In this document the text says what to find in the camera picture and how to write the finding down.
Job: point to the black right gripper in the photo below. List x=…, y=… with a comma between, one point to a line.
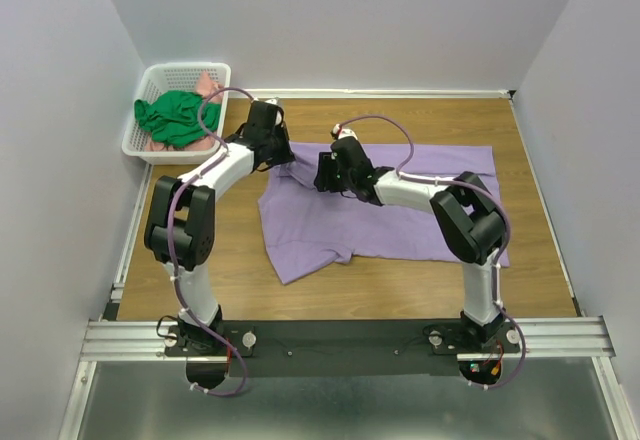
x=322, y=178

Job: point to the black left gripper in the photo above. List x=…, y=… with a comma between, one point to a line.
x=287, y=154

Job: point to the purple t shirt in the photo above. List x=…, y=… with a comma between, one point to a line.
x=305, y=230

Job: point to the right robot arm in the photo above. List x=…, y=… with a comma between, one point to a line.
x=474, y=226

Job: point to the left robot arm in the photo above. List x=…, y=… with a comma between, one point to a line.
x=180, y=229

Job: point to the pink t shirt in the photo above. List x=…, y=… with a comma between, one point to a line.
x=210, y=87

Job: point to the green t shirt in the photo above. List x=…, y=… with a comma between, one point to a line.
x=175, y=117

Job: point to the white perforated plastic basket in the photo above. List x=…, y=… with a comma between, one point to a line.
x=159, y=79

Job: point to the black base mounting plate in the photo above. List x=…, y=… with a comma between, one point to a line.
x=332, y=348

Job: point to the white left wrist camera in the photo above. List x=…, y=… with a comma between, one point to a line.
x=274, y=101

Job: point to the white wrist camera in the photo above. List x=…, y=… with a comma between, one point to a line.
x=339, y=132
x=274, y=101

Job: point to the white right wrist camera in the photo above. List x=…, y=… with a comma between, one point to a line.
x=339, y=132

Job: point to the aluminium extrusion rail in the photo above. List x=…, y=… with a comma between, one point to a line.
x=578, y=337

